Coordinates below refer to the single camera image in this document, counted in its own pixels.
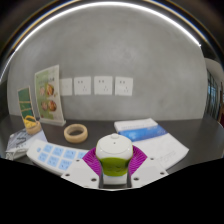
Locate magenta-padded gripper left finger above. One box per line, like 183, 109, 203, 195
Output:
60, 147, 103, 190

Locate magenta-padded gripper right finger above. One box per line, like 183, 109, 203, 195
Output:
127, 145, 170, 189

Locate white and green charger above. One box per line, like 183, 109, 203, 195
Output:
95, 133, 134, 185

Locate white power strip blue sockets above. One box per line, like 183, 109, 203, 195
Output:
26, 138, 90, 177

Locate white and blue booklet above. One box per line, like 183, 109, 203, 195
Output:
113, 117, 190, 171

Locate beige tape roll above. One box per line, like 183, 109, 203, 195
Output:
63, 123, 89, 144

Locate grey plastic bag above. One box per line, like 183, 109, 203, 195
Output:
5, 129, 48, 160

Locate small green sign wooden base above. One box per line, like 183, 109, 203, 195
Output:
16, 85, 43, 136

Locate acrylic menu stand food pictures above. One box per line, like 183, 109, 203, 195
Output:
34, 64, 67, 127

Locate curved ceiling light strip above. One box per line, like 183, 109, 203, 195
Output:
0, 0, 203, 88

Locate white power strip cable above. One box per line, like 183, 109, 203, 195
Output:
4, 146, 22, 161

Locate blank white wall plate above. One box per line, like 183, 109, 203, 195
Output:
59, 77, 73, 97

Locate white wall socket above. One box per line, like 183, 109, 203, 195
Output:
93, 75, 114, 96
73, 76, 92, 96
114, 76, 134, 97

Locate glass partition dark frame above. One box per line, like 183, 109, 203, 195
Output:
203, 58, 224, 126

